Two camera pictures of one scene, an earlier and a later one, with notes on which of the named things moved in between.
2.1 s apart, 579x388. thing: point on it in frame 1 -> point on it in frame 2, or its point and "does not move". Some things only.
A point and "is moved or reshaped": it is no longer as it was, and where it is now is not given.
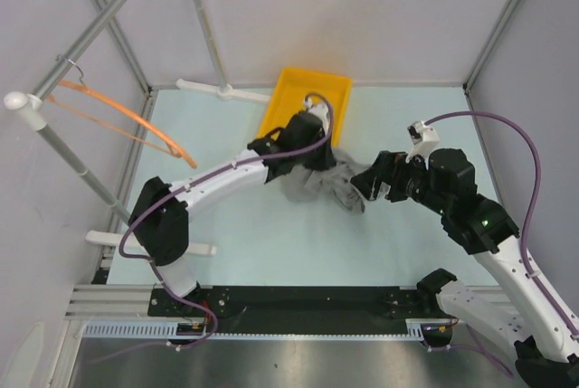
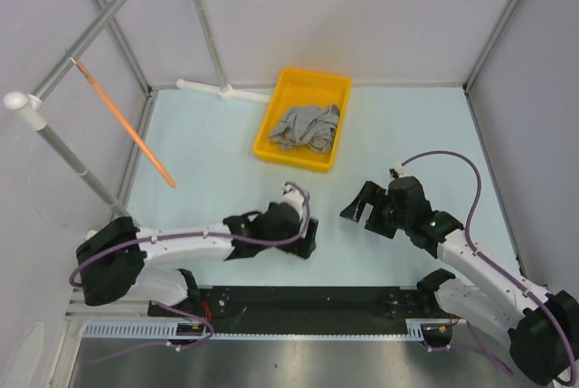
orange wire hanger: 162,149 -> 121,117
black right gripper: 389,167 -> 374,194
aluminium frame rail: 118,302 does not move
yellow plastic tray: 290,91 does not move
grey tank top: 303,184 is moved or reshaped
